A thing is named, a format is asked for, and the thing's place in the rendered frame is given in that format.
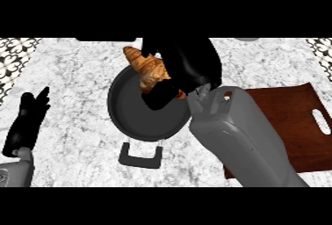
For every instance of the golden brown croissant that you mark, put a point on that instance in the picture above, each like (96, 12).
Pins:
(146, 66)

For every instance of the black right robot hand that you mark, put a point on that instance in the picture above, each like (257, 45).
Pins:
(190, 63)

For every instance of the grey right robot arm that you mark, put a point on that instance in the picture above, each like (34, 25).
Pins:
(242, 137)

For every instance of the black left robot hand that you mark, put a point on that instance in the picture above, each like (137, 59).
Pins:
(25, 123)

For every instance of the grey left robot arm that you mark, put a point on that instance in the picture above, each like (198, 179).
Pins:
(16, 171)

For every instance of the dark grey pot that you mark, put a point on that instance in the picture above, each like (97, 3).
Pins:
(140, 117)

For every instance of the grey round object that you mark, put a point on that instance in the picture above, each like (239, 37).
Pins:
(246, 39)

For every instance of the brown wooden tray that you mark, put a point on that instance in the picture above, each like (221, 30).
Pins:
(289, 129)

